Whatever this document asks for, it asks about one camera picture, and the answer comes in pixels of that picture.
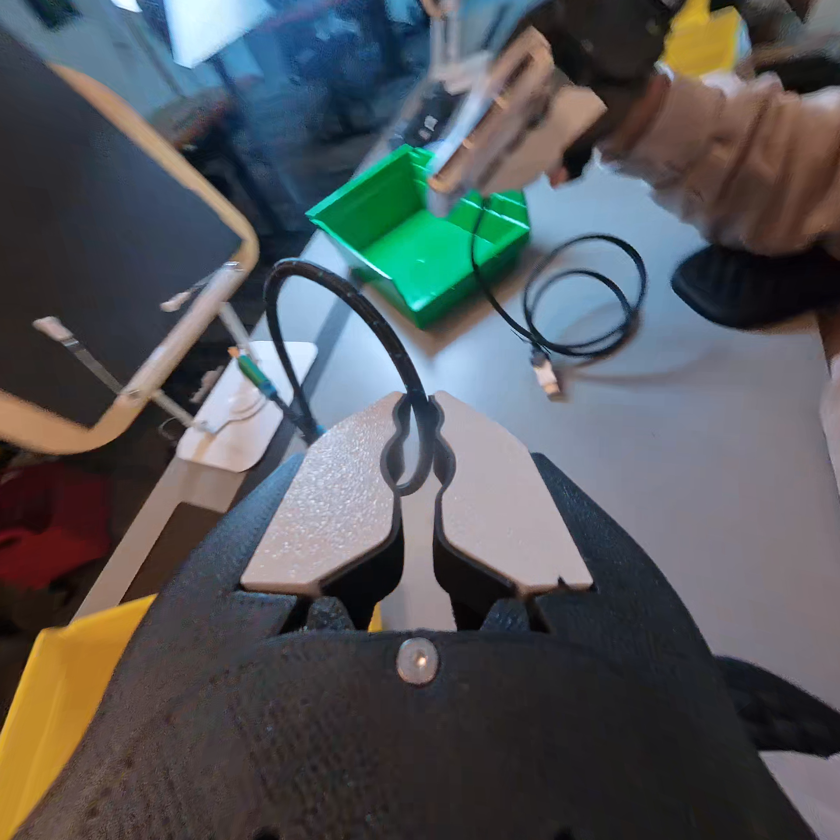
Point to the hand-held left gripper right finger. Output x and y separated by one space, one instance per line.
512 512

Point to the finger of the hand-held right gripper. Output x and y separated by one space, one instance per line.
485 164
505 72

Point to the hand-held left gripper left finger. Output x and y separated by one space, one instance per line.
328 512

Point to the green plastic bin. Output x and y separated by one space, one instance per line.
407 262

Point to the yellow plastic bin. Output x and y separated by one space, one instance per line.
52 689

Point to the person's right forearm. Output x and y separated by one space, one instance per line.
735 164

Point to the person's right hand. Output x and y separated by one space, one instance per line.
617 46

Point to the black cushion pad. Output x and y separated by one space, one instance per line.
741 289
787 709

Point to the red plastic bin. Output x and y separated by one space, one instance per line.
46 525

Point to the white softbox studio light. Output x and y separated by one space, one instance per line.
210 33

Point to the black wood-rimmed board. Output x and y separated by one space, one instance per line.
98 262

